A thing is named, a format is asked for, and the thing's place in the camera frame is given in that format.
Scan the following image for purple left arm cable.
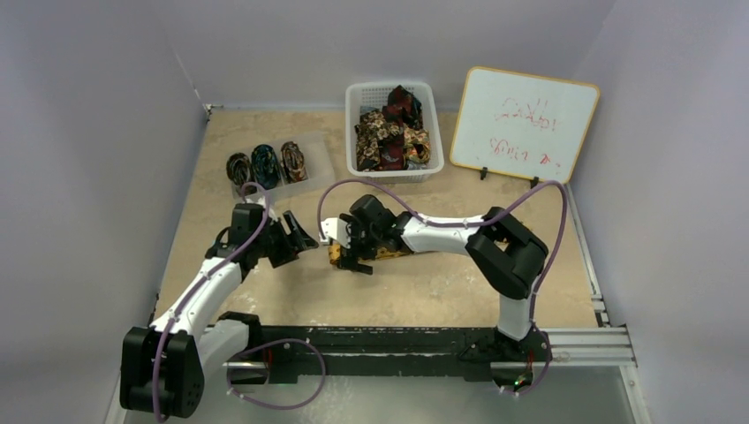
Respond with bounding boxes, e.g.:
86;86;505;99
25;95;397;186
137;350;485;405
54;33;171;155
152;181;271;424

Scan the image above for dark red tie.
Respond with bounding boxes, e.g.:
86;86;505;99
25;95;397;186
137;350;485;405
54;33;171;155
378;86;431;171

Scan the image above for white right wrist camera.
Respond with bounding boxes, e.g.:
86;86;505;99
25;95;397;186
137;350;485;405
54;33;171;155
319;217;351;248

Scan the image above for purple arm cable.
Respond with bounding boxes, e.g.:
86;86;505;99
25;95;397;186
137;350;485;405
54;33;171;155
152;181;271;424
316;178;570;329

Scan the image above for rolled dark striped tie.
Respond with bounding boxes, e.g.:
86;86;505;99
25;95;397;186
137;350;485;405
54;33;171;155
225;152;254;195

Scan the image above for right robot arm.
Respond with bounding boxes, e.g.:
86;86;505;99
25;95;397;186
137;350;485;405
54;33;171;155
320;194;549;360

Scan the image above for aluminium frame rail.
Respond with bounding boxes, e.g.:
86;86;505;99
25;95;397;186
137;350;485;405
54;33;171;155
550;186;637;367

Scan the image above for rolled pink brown tie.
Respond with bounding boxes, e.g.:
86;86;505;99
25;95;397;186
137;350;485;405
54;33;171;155
281;140;308;184

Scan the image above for brown floral tie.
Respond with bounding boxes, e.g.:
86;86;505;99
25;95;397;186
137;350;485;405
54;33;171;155
354;110;432;172

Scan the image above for rolled blue green tie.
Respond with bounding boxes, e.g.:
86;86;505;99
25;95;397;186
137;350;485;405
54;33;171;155
250;144;281;190

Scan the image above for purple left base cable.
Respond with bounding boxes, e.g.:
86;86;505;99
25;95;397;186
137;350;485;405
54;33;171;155
226;337;327;410

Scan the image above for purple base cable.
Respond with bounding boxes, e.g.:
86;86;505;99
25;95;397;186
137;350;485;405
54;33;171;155
226;337;327;410
498;330;557;398

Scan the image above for clear plastic organizer tray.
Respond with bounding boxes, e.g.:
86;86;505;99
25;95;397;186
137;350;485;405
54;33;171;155
231;132;336;203

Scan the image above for whiteboard with yellow frame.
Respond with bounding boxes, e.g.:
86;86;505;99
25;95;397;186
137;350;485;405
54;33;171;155
450;66;601;184

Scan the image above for white plastic basket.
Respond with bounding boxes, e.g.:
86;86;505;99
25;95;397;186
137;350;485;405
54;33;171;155
345;80;445;184

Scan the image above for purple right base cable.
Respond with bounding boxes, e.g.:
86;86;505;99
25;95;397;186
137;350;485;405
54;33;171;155
498;330;557;398

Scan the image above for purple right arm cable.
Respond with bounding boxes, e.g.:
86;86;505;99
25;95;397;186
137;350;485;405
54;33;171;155
316;178;570;329

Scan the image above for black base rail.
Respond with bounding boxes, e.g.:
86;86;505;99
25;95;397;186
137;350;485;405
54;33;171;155
229;325;552;390

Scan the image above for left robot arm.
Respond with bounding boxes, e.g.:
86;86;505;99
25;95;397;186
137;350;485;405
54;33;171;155
119;202;319;423

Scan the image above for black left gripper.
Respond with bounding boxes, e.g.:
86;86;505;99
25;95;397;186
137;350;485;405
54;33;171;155
252;211;316;268

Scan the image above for yellow insect-print tie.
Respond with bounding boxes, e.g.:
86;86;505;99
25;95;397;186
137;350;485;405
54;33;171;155
328;243;412;268

